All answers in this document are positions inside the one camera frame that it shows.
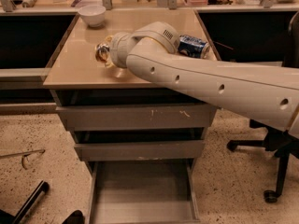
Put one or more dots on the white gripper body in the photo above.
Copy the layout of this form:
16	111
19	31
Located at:
118	48

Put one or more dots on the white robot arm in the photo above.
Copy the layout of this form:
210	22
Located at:
268	94

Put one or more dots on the grey middle drawer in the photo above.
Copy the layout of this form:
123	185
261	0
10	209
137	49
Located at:
140	151

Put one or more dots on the white bowl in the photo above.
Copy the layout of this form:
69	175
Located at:
92	15

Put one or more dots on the grey drawer cabinet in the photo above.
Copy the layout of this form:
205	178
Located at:
77	79

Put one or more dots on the blue soda can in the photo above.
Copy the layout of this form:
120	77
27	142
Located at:
193	47

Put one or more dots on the black office chair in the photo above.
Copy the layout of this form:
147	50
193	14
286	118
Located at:
280	142

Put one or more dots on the black chair leg left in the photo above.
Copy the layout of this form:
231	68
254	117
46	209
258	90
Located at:
6	218

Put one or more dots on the grey top drawer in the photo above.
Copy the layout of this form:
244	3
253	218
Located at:
135	117

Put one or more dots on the grey open bottom drawer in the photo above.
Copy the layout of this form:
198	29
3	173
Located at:
142	192

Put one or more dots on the black chair base foreground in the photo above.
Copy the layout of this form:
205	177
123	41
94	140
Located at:
75	218

